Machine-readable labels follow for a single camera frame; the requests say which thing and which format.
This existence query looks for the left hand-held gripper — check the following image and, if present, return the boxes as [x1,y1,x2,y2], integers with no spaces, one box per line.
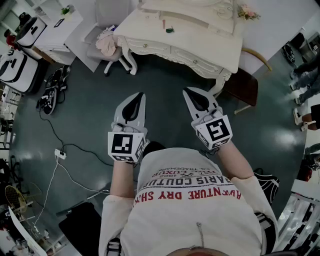
[107,91,148,164]

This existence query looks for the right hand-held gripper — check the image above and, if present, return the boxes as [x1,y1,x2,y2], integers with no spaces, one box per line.
[182,86,234,151]

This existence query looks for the cream small drawer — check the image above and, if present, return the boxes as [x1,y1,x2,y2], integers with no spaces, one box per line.
[139,11,163,24]

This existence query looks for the person's left forearm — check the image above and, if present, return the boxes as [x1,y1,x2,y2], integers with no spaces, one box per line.
[109,159,141,201]

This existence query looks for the person's right forearm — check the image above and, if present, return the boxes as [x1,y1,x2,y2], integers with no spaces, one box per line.
[215,139,256,181]

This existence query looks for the cream carved large drawer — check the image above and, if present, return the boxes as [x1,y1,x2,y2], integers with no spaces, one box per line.
[124,37,172,55]
[172,48,223,73]

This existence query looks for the cream ornate dressing table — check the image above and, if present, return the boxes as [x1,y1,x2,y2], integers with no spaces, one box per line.
[113,0,245,98]

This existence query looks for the black trousers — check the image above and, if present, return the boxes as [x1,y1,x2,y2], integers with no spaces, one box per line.
[141,140,166,161]

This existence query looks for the dark brown wooden chair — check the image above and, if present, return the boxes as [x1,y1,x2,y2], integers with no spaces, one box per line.
[221,46,273,116]

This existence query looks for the white grey office chair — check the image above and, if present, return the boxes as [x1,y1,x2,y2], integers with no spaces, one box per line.
[83,0,138,76]

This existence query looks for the pink cloth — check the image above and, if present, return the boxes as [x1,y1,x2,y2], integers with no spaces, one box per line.
[95,28,118,57]

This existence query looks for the black white sneaker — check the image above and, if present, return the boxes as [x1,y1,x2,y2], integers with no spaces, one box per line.
[38,87,59,116]

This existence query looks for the white power strip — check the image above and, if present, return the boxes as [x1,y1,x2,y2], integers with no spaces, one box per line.
[54,148,68,160]

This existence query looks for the pink flower bouquet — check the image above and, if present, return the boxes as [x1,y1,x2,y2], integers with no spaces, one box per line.
[236,3,262,22]

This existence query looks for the white side cabinet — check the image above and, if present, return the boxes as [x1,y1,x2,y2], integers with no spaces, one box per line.
[32,0,85,66]

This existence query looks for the black bag white lines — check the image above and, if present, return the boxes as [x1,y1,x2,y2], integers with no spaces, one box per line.
[253,168,281,207]

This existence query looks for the white black robot unit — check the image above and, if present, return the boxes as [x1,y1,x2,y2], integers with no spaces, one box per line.
[14,16,49,50]
[0,48,42,94]

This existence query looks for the small green plant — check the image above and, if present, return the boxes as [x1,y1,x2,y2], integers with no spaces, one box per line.
[60,4,76,16]

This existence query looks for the white printed t-shirt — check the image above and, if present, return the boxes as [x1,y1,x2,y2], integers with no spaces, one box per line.
[98,147,280,256]

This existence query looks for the red round object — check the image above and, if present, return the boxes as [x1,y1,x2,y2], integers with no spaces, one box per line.
[4,34,18,48]

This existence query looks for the yellow badminton racket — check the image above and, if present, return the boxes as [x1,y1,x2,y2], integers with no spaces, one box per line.
[4,184,29,217]

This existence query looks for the white metal shelf rack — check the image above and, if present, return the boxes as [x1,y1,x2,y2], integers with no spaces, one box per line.
[276,178,320,256]

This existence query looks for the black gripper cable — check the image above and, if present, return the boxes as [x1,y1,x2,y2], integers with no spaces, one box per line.
[199,148,221,161]

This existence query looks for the black floor cable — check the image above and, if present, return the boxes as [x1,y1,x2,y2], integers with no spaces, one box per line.
[36,104,115,168]

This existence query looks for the white floor cable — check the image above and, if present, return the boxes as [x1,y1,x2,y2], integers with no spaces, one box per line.
[32,156,111,232]

